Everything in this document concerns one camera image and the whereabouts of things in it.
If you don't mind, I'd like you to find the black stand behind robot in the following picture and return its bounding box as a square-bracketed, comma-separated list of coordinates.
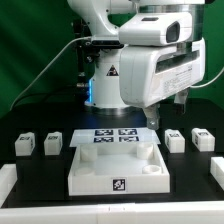
[72, 19, 99, 101]

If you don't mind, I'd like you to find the black camera on base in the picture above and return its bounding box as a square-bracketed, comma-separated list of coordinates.
[91, 40, 121, 49]

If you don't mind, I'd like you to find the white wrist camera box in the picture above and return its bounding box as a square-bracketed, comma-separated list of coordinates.
[119, 12, 193, 46]

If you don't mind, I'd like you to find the white square table top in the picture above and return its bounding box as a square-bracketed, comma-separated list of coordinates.
[68, 142, 170, 196]

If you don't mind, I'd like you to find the white left fence block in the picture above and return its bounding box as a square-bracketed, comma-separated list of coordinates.
[0, 164, 17, 208]

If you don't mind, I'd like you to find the white right fence block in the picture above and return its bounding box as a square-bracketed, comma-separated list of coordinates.
[210, 157, 224, 190]

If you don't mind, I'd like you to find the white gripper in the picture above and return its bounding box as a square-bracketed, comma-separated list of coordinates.
[119, 39, 205, 130]

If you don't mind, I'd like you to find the white cable right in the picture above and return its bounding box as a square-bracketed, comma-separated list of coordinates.
[190, 65, 224, 90]

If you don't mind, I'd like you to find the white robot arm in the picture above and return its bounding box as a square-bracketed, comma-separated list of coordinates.
[67, 0, 206, 130]

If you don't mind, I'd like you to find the white cable left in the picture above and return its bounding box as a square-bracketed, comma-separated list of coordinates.
[9, 36, 93, 112]

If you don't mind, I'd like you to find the white front rail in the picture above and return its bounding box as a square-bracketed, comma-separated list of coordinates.
[0, 201, 224, 224]

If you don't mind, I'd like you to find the white cable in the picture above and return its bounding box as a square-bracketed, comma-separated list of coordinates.
[9, 36, 93, 112]
[190, 65, 224, 90]

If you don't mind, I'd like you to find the white fence block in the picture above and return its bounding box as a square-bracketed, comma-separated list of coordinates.
[0, 164, 17, 208]
[210, 157, 224, 190]

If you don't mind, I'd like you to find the white sheet with markers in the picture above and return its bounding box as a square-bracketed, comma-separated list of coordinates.
[70, 127, 160, 147]

